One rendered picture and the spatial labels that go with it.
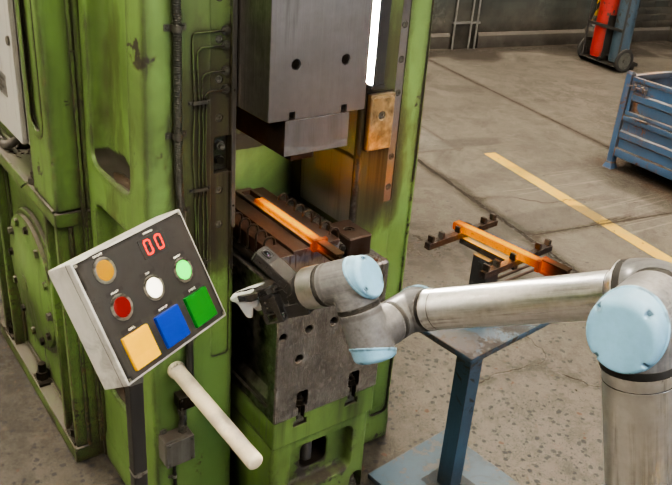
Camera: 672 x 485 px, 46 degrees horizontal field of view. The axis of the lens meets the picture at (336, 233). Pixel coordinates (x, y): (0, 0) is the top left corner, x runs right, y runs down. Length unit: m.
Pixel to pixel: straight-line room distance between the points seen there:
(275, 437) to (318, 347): 0.30
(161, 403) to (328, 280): 0.94
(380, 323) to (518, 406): 1.84
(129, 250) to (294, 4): 0.68
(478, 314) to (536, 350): 2.19
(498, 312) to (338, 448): 1.28
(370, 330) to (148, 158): 0.75
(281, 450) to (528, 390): 1.35
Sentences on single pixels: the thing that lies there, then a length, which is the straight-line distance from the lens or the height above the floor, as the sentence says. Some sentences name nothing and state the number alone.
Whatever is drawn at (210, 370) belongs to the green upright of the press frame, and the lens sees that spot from 2.39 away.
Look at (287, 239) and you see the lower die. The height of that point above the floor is 0.99.
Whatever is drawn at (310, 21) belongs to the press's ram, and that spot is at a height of 1.61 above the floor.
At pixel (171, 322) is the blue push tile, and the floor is 1.02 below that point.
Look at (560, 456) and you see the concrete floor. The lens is 3.18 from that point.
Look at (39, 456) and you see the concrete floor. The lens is 3.06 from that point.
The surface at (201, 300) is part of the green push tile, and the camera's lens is 1.86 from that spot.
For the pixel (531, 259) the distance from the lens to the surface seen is 2.30.
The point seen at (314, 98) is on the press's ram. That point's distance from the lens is 2.01.
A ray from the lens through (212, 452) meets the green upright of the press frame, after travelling 2.59.
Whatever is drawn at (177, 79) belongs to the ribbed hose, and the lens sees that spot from 1.95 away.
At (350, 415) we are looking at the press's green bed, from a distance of 2.55.
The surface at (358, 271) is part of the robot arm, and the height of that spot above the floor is 1.25.
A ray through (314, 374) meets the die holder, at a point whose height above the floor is 0.60.
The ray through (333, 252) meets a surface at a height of 1.01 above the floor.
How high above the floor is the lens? 1.98
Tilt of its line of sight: 26 degrees down
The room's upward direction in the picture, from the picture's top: 4 degrees clockwise
